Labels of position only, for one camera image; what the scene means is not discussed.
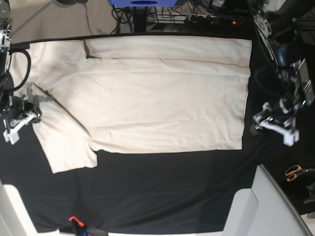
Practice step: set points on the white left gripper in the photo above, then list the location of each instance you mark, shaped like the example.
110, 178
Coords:
273, 119

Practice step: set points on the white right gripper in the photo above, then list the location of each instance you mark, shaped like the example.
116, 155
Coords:
18, 112

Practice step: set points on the white T-shirt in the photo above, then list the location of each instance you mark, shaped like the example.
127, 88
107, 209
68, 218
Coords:
137, 94

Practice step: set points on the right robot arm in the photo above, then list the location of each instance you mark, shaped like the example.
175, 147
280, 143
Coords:
6, 53

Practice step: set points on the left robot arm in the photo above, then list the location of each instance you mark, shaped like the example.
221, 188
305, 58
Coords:
276, 26

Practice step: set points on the black table cloth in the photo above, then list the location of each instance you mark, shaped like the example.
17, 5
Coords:
157, 193

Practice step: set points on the red black clamp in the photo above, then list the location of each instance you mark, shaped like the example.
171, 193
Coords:
80, 229

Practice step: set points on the blue plastic bin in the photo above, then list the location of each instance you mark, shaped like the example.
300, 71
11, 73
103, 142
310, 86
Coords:
143, 3

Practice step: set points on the black power strip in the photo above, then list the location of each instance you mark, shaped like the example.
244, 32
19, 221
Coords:
160, 18

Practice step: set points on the orange handled scissors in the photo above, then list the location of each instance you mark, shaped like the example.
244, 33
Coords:
295, 171

